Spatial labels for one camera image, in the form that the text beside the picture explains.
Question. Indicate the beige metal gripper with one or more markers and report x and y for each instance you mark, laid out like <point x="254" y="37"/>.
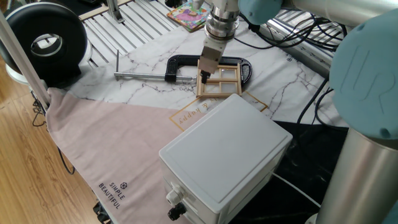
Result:
<point x="213" y="56"/>

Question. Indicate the small wooden sliding window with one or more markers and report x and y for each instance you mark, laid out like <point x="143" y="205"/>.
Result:
<point x="228" y="80"/>

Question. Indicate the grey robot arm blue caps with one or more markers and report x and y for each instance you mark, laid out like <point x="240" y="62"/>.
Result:
<point x="363" y="77"/>

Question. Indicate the black C-clamp steel screw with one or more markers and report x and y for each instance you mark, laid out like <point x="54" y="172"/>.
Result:
<point x="183" y="59"/>

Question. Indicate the white plastic junction box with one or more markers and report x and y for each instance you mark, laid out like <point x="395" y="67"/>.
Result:
<point x="224" y="149"/>

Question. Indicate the marble pink black cloth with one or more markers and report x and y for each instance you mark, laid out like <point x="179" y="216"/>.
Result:
<point x="124" y="133"/>

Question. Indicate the light wooden board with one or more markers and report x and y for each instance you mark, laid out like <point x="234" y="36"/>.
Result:
<point x="102" y="9"/>

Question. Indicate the black round fan white base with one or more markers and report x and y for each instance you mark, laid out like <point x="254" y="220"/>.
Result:
<point x="18" y="31"/>

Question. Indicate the white printed wrist mount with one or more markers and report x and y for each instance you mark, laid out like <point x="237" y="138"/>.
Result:
<point x="224" y="6"/>

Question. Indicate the aluminium frame rail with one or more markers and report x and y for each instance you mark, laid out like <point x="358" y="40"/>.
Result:
<point x="304" y="53"/>

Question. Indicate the grey metal bracket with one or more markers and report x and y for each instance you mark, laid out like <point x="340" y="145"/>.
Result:
<point x="115" y="12"/>

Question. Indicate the aluminium frame post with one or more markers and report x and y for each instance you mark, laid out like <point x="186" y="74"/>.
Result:
<point x="21" y="59"/>

